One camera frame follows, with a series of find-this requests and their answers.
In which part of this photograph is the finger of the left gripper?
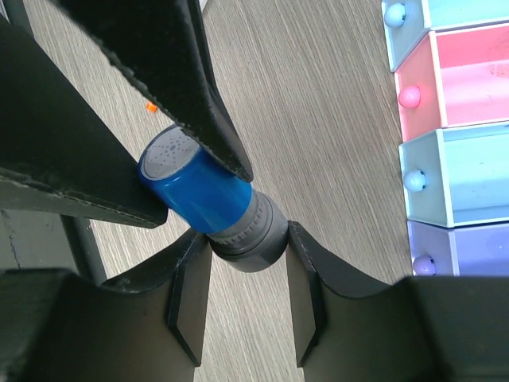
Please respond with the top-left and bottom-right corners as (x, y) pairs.
(1, 18), (168, 228)
(54, 1), (254, 182)

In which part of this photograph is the light blue front bin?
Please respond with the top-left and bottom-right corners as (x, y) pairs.
(381, 0), (508, 72)

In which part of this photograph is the purple plastic bin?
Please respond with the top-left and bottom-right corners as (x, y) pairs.
(407, 220), (508, 277)

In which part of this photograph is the pink plastic bin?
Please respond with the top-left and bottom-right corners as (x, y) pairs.
(394, 22), (508, 141)

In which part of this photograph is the blue small object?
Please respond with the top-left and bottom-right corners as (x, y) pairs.
(138, 125), (288, 273)

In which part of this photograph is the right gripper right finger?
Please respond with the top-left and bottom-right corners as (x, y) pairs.
(286, 222), (508, 381)

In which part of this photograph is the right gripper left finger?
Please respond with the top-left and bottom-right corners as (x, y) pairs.
(1, 230), (212, 381)

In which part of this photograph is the light blue bin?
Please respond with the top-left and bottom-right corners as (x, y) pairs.
(381, 0), (508, 72)
(399, 123), (508, 228)

